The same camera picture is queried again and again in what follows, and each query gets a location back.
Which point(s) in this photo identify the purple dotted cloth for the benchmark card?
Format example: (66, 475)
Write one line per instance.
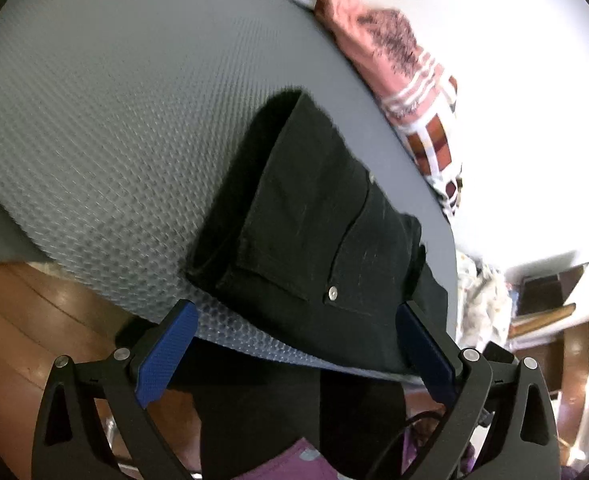
(294, 465)

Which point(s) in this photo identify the pink checked printed cloth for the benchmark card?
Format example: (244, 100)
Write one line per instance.
(374, 45)

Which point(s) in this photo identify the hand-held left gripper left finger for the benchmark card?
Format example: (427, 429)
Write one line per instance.
(167, 355)

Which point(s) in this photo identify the grey textured mat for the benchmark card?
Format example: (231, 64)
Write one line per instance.
(124, 110)

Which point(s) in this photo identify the wooden furniture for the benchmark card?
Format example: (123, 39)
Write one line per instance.
(544, 290)

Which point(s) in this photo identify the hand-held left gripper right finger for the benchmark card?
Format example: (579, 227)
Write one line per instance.
(427, 355)

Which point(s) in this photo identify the person's dark clothing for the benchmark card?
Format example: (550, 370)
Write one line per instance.
(254, 410)

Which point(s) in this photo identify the black pants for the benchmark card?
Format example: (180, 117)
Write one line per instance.
(299, 220)

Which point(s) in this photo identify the white patterned cloth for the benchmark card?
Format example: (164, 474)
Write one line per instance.
(482, 295)

